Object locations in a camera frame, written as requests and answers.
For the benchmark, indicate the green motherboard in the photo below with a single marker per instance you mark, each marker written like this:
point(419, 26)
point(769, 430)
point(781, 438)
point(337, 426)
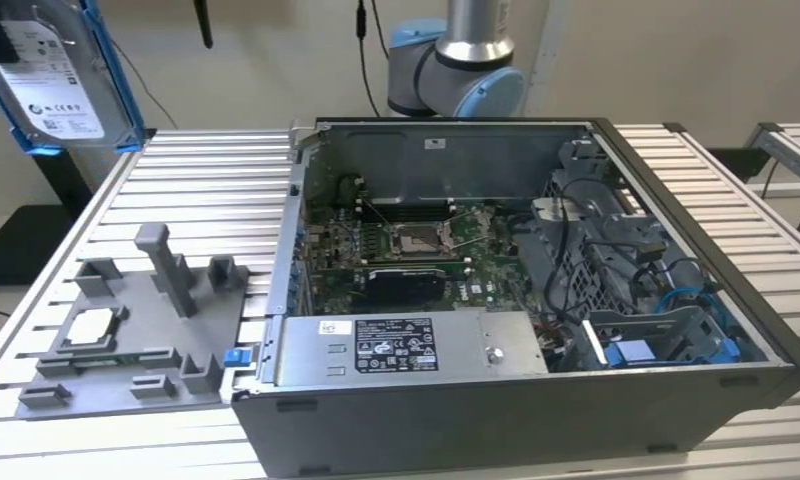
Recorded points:
point(487, 280)

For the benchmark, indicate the metal slat side table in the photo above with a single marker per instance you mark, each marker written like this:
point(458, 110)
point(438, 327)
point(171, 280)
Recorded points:
point(797, 145)

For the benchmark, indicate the CPU socket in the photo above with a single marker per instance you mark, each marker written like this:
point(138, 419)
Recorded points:
point(417, 239)

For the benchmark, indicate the blue connector block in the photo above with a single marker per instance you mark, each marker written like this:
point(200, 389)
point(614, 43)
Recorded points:
point(630, 356)

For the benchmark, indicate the grey metal disk bay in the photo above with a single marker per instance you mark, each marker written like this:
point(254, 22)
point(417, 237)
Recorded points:
point(594, 240)

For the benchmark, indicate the black box under table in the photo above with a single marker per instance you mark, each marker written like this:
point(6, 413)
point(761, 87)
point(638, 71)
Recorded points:
point(741, 162)

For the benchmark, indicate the grey drive cage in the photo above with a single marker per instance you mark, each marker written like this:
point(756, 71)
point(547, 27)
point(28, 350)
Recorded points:
point(681, 335)

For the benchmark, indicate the grey parts rack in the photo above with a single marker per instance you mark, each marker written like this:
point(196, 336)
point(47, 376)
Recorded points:
point(160, 325)

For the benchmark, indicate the black stand with base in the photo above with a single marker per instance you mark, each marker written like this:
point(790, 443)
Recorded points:
point(14, 250)

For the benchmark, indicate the hard disk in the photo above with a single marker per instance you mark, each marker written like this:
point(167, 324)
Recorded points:
point(60, 100)

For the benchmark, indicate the black antenna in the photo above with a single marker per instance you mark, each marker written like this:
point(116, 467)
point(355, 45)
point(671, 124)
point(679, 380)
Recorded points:
point(203, 25)

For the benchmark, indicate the blue case latch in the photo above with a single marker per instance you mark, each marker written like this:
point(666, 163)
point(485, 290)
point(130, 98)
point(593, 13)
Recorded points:
point(235, 357)

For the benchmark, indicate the black RAM slot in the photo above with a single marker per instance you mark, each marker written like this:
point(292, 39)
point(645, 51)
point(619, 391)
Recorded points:
point(407, 210)

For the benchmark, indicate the silver CPU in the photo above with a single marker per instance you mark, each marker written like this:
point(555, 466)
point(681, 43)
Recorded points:
point(92, 327)

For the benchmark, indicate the silver power supply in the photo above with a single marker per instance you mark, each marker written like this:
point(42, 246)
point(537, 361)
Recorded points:
point(307, 350)

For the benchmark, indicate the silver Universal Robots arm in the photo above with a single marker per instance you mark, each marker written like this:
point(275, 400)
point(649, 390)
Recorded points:
point(470, 35)

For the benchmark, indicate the black open PC case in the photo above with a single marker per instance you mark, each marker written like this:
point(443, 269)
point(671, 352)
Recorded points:
point(454, 430)

